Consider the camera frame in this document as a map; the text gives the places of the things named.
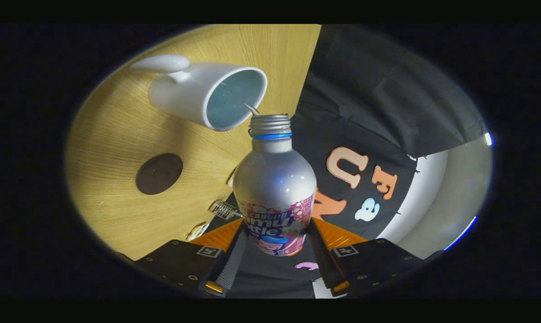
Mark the white divided tray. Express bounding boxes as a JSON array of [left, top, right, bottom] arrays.
[[186, 222, 211, 241]]

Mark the dark brown round coaster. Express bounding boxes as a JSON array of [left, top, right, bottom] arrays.
[[135, 153, 184, 195]]

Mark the black backdrop cloth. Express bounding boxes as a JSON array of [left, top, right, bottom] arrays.
[[207, 25, 486, 299]]

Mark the silver juice bottle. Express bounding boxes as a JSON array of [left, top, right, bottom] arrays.
[[233, 113, 318, 257]]

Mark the wooden table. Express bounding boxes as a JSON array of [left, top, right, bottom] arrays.
[[65, 25, 322, 261]]

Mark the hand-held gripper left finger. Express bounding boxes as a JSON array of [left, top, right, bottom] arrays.
[[133, 218, 248, 297]]

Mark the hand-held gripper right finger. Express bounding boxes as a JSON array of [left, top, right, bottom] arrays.
[[308, 217, 426, 296]]

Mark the white cup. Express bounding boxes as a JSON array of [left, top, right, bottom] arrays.
[[130, 55, 268, 132]]

